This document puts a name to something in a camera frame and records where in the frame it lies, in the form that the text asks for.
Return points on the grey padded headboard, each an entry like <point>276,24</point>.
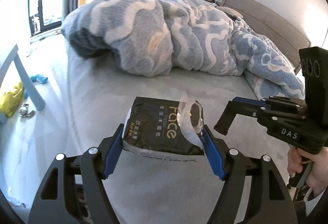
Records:
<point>265,21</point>

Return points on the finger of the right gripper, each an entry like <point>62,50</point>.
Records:
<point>238,106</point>
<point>280,102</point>

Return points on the bed with grey cover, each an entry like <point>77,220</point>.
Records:
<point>142,189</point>

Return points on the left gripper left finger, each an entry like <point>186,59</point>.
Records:
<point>56,200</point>

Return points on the black face tissue pack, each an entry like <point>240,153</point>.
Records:
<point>164,129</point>

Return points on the person's right hand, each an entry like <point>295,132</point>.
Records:
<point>317,179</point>

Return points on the yellow plastic bag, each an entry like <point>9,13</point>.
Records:
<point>11,97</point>

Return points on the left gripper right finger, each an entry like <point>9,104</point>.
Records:
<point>269,200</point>

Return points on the blue cat toy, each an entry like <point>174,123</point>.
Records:
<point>40,78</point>

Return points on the blue wavy fleece blanket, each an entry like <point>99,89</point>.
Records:
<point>151,37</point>

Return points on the light blue low table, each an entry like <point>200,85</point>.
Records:
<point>8,57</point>

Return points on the metal keys on floor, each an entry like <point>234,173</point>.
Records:
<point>25,113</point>

